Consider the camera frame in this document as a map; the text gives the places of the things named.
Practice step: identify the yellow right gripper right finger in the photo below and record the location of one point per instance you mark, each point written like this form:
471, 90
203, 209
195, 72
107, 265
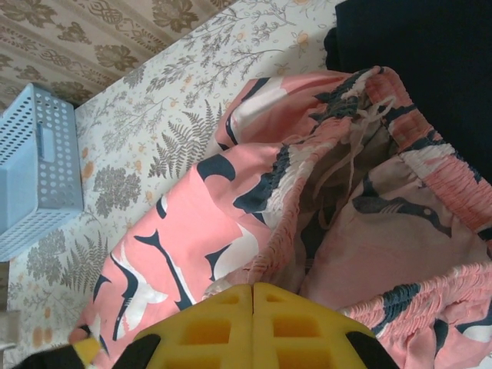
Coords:
303, 338

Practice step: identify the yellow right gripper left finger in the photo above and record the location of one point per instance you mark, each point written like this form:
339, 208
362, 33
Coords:
200, 338

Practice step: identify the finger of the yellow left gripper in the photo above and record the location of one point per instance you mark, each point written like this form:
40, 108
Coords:
86, 350

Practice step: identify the pink patterned shorts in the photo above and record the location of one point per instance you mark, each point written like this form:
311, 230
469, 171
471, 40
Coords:
215, 215

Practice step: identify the light blue plastic basket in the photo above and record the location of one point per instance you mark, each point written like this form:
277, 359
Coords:
34, 173

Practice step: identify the navy blue t-shirt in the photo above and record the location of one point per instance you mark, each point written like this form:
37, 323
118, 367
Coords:
442, 69

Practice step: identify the floral tablecloth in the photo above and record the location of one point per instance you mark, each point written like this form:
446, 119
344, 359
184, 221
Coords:
153, 115

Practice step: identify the aluminium table side rail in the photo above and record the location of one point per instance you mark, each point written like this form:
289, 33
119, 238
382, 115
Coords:
8, 330

